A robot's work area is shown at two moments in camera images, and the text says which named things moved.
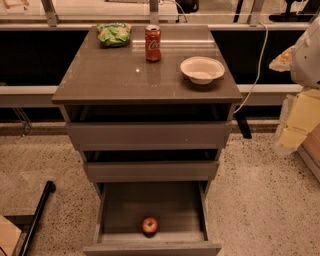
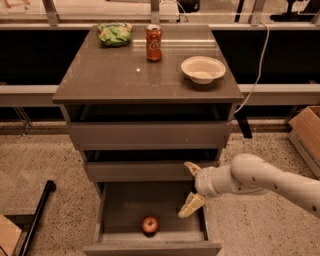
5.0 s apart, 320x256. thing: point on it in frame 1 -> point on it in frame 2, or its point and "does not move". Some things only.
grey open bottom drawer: x=178 y=206 does not move
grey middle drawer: x=152 y=171 does not move
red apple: x=149 y=226 does not move
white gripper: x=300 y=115 -> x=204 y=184
